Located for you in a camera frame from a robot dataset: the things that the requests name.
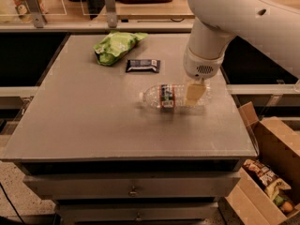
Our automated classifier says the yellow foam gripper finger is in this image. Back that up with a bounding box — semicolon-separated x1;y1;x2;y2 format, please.
185;79;206;106

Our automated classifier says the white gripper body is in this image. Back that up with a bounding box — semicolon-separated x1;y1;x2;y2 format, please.
184;47;225;80

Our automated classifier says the clear plastic water bottle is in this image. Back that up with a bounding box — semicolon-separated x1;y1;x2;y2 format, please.
139;83;207;113

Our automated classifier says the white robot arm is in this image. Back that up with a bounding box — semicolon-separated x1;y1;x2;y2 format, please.
184;0;300;83

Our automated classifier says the green rice chip bag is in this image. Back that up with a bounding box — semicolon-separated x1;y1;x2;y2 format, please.
94;31;147;67

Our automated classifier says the brown snack bag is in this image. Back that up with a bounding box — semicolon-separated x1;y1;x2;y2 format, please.
243;159;278;188

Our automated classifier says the yellow green snack bag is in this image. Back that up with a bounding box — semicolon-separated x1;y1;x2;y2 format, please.
264;178;292;201

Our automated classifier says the dark blue snack bar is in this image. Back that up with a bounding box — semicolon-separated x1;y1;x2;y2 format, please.
126;59;160;73

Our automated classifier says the upper drawer with knob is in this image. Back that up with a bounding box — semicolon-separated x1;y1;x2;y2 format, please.
23;172;240;200

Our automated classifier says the drawer with knob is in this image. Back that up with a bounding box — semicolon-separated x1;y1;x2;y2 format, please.
55;202;218;223
23;172;240;200

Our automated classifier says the grey drawer cabinet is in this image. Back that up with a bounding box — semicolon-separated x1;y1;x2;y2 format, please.
3;34;255;223

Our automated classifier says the lower drawer with knob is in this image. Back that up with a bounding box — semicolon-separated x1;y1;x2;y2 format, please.
55;202;218;223

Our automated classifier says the cardboard box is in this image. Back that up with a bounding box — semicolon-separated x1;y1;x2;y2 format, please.
226;102;300;225

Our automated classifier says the orange fruit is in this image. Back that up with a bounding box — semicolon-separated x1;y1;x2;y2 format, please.
280;201;293;214

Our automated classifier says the colourful package behind glass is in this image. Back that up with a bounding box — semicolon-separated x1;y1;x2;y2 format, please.
0;0;48;23

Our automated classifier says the middle metal bracket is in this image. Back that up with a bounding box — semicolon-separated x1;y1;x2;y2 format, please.
104;0;117;28

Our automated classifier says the metal bracket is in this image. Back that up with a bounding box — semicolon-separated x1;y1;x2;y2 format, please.
25;0;47;28
104;0;117;28

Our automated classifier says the left metal bracket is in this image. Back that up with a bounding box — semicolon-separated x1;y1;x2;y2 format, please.
25;0;47;28

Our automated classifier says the black floor cable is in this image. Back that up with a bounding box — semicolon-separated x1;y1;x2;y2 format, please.
0;182;24;225

